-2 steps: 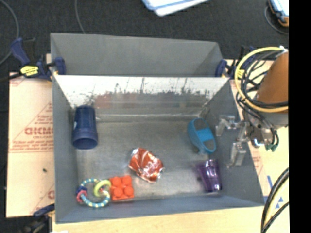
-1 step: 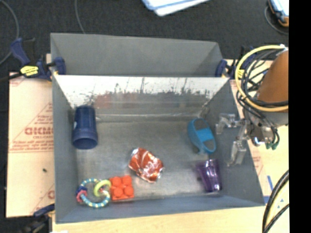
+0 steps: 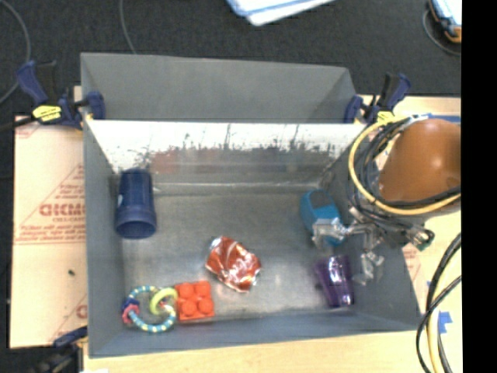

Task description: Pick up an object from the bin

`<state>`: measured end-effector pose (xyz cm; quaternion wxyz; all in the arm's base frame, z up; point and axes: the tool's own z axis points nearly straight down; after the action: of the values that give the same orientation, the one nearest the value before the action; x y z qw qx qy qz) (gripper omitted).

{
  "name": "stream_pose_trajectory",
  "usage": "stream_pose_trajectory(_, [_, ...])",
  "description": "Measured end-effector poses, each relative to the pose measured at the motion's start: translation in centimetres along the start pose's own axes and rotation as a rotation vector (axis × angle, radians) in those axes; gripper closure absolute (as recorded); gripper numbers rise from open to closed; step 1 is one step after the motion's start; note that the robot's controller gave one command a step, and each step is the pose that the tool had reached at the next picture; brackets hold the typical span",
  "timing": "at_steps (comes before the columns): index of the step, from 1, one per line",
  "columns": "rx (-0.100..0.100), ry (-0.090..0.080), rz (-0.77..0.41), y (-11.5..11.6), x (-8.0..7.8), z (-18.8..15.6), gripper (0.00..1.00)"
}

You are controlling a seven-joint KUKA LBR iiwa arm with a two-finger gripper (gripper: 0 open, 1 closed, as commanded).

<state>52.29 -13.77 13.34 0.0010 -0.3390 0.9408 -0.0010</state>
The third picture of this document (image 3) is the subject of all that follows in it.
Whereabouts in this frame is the orange toy building brick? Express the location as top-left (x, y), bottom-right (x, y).
top-left (173, 280), bottom-right (217, 323)

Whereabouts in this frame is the purple plastic toy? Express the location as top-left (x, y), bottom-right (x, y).
top-left (312, 254), bottom-right (356, 310)

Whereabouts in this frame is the grey metal bin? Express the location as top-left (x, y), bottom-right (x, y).
top-left (79, 51), bottom-right (422, 359)

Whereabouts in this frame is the dark blue plastic cup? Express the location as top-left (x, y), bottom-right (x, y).
top-left (113, 168), bottom-right (158, 240)

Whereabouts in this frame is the multicoloured ring rattle toy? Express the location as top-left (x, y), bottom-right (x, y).
top-left (120, 284), bottom-right (179, 334)

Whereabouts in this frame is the red crumpled foil packet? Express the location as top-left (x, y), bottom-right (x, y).
top-left (203, 235), bottom-right (262, 294)

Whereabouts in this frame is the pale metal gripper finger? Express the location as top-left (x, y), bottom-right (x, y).
top-left (312, 218), bottom-right (368, 249)
top-left (352, 246), bottom-right (386, 286)

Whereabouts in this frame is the blue toy car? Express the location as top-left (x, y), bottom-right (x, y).
top-left (299, 188), bottom-right (345, 248)

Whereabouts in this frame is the brown cardboard board red print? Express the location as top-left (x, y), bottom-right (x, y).
top-left (9, 85), bottom-right (89, 350)

